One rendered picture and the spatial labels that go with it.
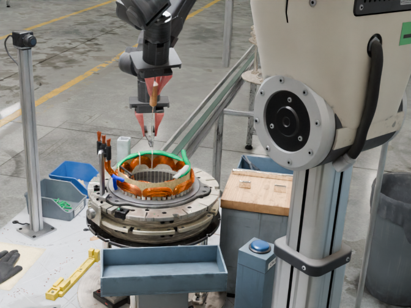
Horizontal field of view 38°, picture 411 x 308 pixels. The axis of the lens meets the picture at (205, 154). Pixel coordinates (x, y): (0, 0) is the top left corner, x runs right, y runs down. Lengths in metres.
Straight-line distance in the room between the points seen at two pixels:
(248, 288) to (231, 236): 0.20
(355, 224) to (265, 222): 2.29
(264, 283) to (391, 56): 0.62
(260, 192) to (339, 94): 0.70
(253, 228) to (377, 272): 1.60
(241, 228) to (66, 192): 0.77
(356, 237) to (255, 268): 2.32
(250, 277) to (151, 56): 0.53
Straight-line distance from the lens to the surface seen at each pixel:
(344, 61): 0.86
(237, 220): 1.52
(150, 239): 1.38
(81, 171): 2.24
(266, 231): 1.52
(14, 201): 3.92
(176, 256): 1.30
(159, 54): 1.30
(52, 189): 2.12
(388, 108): 0.98
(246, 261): 1.36
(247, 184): 1.56
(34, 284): 1.71
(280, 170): 1.77
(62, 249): 1.85
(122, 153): 1.53
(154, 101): 1.40
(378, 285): 3.09
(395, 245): 2.94
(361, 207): 4.00
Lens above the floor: 1.73
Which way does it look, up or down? 22 degrees down
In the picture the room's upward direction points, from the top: 3 degrees clockwise
